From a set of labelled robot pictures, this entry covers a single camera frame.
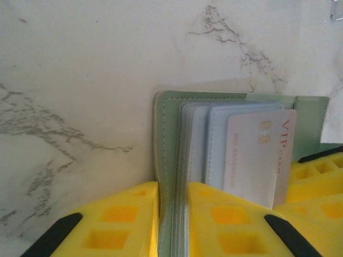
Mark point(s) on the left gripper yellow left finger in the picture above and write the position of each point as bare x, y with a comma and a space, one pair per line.
120, 230

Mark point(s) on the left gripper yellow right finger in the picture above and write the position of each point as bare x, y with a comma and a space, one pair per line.
227, 230

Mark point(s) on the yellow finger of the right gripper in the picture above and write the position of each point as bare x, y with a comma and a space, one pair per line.
321, 222
319, 176

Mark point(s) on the white VIP card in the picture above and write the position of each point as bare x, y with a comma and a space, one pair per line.
254, 160

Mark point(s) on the green card holder wallet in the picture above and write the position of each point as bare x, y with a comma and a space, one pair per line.
171, 128

